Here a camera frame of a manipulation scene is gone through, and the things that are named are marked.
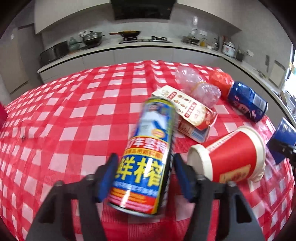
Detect lower kitchen cabinets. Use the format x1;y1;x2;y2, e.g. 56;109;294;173
37;45;295;123

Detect white rice cooker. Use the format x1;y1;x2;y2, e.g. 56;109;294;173
222;41;236;57

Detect red checkered tablecloth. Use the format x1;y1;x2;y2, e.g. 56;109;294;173
1;60;295;240

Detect clear plastic bag bundle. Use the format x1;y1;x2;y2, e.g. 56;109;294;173
175;66;221;108

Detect lidded black wok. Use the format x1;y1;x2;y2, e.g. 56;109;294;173
82;31;104;45

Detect white cutting board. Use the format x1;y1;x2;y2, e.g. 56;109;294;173
268;60;286;88

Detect beige refrigerator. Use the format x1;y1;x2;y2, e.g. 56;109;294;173
1;24;43;99

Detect kettle on stand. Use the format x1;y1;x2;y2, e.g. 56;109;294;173
182;29;200;45

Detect kitchen cleaver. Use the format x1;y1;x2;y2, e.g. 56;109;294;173
265;55;270;73

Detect upper wall cabinets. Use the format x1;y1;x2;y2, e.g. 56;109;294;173
34;1;242;33

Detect red white paper cup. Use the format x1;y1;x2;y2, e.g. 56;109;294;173
187;126;265;183

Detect green ceramic jar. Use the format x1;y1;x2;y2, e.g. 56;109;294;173
68;37;81;52

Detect frying pan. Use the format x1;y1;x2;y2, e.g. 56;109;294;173
109;30;141;39

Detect colourful juice can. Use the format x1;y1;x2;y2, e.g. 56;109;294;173
107;97;177;217

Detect orange plastic bag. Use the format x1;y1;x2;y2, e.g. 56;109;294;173
209;70;234;100

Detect black range hood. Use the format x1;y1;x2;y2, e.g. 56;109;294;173
110;0;177;20

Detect utensil holder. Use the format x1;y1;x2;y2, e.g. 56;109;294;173
235;48;245;62

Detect red thermos bottle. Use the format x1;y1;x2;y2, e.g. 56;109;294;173
0;103;8;129

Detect blue soda can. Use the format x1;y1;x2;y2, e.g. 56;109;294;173
227;81;268;123

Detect gas stove top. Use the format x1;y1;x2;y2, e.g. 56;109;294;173
119;36;173;44

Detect white red milk carton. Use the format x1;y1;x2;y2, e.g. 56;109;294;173
152;85;217;143

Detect black microwave oven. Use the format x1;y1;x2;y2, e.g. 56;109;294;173
40;41;69;66

